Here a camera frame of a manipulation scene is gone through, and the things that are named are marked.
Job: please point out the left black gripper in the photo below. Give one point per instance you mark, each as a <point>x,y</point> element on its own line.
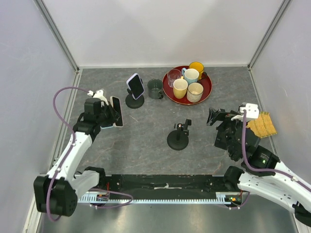
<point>113,114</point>

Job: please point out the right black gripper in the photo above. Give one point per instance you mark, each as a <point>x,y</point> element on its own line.
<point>223,116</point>

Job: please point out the blue case phone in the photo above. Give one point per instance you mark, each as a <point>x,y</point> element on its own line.
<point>107,126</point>

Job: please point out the cream case phone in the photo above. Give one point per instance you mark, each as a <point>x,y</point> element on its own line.
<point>117,114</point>

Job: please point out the black phone stand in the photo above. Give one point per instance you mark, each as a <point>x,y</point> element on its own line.
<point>133,103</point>
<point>179,138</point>

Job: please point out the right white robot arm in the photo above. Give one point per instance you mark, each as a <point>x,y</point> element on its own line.
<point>261,172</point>

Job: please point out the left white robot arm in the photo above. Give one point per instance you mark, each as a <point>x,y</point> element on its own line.
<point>57,192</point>

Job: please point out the purple case phone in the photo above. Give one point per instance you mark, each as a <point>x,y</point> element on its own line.
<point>135,85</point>

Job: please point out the beige ceramic cup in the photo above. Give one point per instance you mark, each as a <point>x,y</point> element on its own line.
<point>194,92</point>

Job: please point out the red round tray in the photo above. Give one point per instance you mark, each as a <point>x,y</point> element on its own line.
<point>205,82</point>

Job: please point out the pale yellow cup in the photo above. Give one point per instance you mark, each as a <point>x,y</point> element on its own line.
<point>180,87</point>

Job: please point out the light blue mug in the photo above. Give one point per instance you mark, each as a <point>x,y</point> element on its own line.
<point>191,75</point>

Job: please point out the orange yellow mug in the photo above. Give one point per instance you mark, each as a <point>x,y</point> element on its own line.
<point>199,67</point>

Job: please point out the woven bamboo mat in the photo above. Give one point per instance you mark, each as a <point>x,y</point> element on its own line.
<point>262,126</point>

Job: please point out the clear glass cup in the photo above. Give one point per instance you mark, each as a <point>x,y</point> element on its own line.
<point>172,75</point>

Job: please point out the dark green mug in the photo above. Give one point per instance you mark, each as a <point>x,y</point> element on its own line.
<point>155,89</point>

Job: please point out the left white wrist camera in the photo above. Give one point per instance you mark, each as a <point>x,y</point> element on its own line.
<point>100,95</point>

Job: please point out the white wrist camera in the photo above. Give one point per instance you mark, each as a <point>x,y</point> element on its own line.
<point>252,112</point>
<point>100,95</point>

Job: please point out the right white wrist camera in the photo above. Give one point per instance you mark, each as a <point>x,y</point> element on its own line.
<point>252,112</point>

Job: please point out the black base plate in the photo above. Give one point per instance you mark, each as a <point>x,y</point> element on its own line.
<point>166,186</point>

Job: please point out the slotted cable duct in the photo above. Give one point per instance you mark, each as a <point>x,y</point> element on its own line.
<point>221,198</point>

